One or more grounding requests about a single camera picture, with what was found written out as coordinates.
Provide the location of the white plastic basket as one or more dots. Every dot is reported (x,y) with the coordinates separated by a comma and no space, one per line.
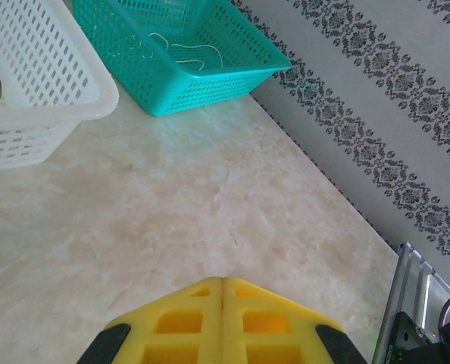
(92,108)

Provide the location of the teal plastic basket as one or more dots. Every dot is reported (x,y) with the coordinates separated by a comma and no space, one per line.
(210,77)

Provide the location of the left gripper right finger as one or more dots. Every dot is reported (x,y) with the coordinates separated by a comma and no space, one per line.
(232,322)

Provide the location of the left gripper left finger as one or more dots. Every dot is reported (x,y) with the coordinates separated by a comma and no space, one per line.
(210,322)

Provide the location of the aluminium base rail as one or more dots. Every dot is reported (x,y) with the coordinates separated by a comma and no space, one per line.
(410,273)

